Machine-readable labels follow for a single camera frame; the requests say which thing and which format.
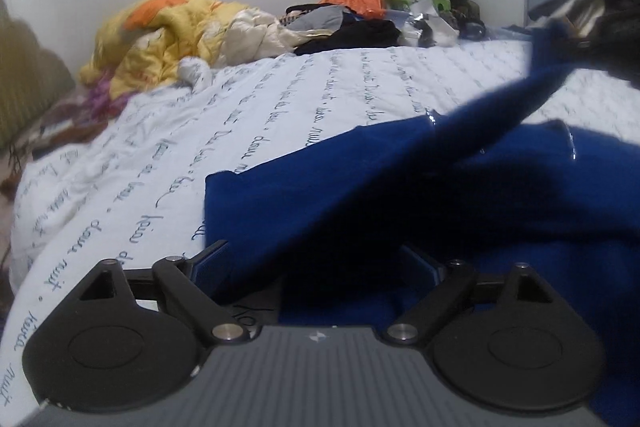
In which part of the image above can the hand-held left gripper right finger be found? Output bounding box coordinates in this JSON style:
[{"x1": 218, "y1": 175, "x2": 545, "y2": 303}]
[{"x1": 382, "y1": 246, "x2": 551, "y2": 348}]

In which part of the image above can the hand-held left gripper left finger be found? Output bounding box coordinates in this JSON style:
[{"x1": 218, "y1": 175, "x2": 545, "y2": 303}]
[{"x1": 80, "y1": 240, "x2": 251, "y2": 348}]

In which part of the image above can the blue knit sweater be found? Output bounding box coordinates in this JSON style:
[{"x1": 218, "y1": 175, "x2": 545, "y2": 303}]
[{"x1": 204, "y1": 19, "x2": 640, "y2": 427}]

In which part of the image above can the striped cloth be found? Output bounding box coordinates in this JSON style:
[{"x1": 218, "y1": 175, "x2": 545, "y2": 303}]
[{"x1": 530, "y1": 0, "x2": 607, "y2": 32}]

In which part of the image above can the white script print bed sheet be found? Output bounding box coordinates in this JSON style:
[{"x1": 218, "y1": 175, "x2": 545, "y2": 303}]
[{"x1": 0, "y1": 39, "x2": 640, "y2": 427}]

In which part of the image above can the silver foil bag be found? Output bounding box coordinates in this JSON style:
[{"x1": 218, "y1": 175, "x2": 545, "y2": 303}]
[{"x1": 400, "y1": 0, "x2": 458, "y2": 48}]

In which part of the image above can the purple floral cloth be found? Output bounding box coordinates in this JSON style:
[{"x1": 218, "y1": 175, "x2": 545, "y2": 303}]
[{"x1": 47, "y1": 74, "x2": 132, "y2": 130}]

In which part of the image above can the cream satin cloth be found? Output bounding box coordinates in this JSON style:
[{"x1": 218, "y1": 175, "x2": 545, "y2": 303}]
[{"x1": 215, "y1": 4, "x2": 321, "y2": 68}]

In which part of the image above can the yellow quilt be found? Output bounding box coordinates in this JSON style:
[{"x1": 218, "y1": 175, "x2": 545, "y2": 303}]
[{"x1": 80, "y1": 0, "x2": 251, "y2": 100}]

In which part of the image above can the black cloth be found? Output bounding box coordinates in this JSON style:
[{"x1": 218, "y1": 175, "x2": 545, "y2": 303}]
[{"x1": 294, "y1": 19, "x2": 402, "y2": 56}]

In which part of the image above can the olive padded headboard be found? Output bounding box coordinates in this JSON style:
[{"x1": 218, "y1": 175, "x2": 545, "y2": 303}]
[{"x1": 0, "y1": 0, "x2": 77, "y2": 152}]

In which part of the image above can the grey cloth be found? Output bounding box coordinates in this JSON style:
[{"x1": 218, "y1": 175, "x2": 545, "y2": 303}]
[{"x1": 287, "y1": 5, "x2": 352, "y2": 32}]

